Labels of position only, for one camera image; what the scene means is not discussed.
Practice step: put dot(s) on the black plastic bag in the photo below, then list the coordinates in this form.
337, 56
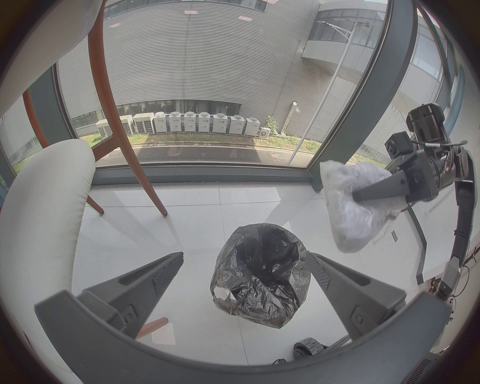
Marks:
262, 300

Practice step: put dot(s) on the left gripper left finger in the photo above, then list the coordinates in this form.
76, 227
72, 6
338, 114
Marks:
131, 300

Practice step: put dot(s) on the wooden chair with white cushions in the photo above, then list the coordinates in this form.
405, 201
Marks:
45, 206

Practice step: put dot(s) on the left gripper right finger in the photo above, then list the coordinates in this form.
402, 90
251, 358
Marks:
356, 300

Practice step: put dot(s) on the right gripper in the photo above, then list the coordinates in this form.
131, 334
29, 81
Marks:
423, 180

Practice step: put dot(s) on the white paper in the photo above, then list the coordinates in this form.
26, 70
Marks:
348, 225

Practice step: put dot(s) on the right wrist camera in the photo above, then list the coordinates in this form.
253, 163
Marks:
399, 144

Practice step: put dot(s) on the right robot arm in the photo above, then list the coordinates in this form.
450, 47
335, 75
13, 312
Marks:
427, 120

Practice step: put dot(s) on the window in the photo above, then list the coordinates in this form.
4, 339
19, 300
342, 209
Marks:
225, 75

